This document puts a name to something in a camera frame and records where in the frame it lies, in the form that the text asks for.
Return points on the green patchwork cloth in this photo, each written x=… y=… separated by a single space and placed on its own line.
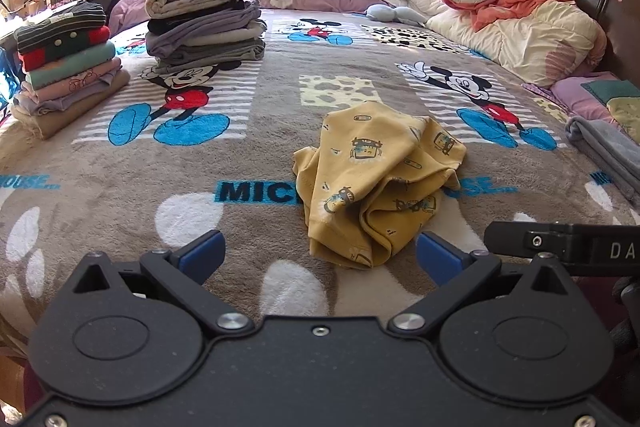
x=617 y=102

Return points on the stack of grey folded clothes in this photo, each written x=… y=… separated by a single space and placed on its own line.
x=205 y=37

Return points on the grey folded cloth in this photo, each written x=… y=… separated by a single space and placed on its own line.
x=610 y=152

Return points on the light blue plush toy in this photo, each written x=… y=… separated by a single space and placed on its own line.
x=392 y=13

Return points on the stack of colourful folded clothes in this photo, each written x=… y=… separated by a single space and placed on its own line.
x=65 y=67

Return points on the cartoon mouse printed blanket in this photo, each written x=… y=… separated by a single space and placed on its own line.
x=280 y=107

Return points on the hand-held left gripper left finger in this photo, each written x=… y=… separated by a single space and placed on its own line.
x=202 y=252

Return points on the dark wooden headboard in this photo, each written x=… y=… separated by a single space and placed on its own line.
x=610 y=7

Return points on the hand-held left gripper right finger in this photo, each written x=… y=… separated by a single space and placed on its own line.
x=437 y=254

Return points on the purple pillow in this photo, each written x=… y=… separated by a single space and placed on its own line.
x=127 y=7

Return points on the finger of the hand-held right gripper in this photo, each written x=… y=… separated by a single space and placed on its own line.
x=520 y=242

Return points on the cream quilt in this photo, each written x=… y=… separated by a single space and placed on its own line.
x=525 y=47

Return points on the yellow printed shirt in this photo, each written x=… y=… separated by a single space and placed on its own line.
x=375 y=172

